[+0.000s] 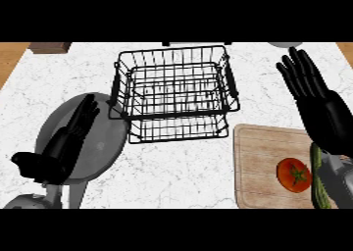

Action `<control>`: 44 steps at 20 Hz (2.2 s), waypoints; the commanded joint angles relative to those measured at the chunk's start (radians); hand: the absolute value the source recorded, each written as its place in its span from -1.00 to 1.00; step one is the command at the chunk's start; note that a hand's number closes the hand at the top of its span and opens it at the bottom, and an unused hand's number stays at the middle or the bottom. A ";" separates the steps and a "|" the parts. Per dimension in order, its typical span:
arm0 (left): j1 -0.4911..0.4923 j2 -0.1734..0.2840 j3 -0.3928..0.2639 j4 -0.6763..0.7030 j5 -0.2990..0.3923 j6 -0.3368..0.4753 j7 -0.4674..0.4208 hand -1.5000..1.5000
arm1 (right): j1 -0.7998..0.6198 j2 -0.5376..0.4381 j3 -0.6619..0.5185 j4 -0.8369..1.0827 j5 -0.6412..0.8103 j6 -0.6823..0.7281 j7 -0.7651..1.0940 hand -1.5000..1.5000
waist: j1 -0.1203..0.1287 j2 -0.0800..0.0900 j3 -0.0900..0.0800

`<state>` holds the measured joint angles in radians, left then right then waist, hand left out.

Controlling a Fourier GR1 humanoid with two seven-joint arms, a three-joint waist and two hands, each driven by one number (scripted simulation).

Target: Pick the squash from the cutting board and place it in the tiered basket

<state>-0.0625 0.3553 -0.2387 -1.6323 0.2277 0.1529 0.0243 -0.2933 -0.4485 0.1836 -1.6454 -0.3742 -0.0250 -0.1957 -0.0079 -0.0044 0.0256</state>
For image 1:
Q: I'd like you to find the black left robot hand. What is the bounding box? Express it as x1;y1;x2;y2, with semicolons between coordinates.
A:
10;93;101;186

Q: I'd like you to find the wooden cutting board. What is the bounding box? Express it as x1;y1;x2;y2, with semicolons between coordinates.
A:
232;123;341;210

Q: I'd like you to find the black tiered wire basket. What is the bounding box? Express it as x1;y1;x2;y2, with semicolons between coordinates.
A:
106;44;242;145

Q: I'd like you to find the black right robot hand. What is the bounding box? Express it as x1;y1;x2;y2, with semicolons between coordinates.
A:
274;46;353;162

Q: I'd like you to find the red tomato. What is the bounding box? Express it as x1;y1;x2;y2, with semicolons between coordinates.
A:
274;157;314;194

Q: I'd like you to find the green squash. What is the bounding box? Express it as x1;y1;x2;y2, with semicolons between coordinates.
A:
308;142;332;210

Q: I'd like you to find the grey frying pan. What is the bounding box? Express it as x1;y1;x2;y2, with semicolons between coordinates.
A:
35;92;130;210

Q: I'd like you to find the brown wooden block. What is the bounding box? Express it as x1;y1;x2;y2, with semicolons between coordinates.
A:
28;42;72;55

